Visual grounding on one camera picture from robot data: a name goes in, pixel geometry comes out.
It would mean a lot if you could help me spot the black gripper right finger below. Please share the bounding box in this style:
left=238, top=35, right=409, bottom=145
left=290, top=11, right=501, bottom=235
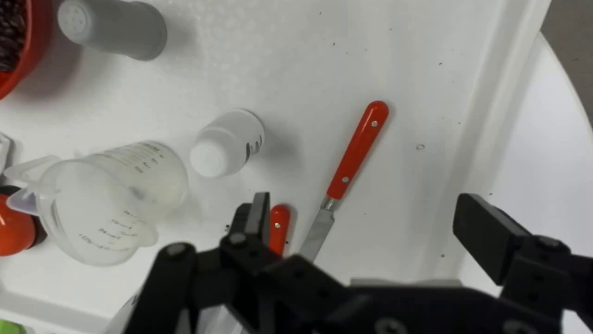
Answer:
left=451, top=191, right=570, bottom=293

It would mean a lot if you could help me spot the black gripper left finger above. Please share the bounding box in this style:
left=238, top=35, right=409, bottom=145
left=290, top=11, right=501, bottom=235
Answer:
left=229, top=191, right=272, bottom=248

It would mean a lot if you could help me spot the clear measuring cup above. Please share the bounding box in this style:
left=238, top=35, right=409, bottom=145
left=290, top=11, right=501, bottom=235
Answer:
left=5, top=139, right=190, bottom=267

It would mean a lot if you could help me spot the grey cylinder cup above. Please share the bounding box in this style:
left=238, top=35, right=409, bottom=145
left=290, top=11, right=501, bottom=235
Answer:
left=55, top=0, right=168, bottom=63

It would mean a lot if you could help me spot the small white bottle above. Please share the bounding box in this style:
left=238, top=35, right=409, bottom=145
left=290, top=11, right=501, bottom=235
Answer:
left=188, top=107, right=266, bottom=180

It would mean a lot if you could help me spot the white plastic tray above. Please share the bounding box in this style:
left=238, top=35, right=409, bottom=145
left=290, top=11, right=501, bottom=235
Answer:
left=0, top=0, right=553, bottom=334

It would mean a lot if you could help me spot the green squeeze bottle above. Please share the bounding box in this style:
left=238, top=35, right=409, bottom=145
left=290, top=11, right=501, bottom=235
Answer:
left=0, top=317, right=27, bottom=334

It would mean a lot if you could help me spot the coffee beans pile in bowl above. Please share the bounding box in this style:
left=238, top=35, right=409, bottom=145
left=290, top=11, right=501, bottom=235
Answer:
left=0, top=0, right=29, bottom=72

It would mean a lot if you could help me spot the red handled spoon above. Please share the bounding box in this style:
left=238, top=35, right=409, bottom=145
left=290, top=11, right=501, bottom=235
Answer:
left=264, top=202, right=292, bottom=258

